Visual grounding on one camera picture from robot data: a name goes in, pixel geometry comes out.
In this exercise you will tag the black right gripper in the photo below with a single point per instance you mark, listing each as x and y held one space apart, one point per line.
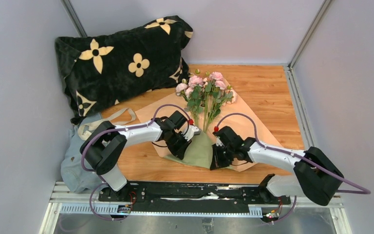
217 161

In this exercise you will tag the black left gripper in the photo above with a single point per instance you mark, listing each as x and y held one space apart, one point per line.
179 152

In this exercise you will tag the green and peach wrapping paper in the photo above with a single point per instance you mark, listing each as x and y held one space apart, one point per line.
199 152

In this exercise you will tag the pink fake flower stem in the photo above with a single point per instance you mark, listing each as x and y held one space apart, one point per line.
192 95
220 94
205 88

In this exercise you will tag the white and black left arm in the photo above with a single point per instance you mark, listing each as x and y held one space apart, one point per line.
105 145

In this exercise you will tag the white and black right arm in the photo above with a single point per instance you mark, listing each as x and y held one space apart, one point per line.
313 175

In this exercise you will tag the light blue cloth bag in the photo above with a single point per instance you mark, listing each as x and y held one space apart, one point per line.
75 178

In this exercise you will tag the black floral pillow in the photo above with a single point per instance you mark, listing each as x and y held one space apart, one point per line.
99 72

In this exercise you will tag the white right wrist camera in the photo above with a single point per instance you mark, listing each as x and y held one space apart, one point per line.
218 142

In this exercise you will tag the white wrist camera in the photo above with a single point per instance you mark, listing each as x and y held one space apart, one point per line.
191 131
218 142

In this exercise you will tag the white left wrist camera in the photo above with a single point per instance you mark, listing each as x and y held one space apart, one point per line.
191 131

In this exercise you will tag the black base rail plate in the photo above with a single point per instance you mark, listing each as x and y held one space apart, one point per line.
192 198

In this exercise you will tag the aluminium frame rail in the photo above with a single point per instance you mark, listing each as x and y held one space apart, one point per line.
82 213

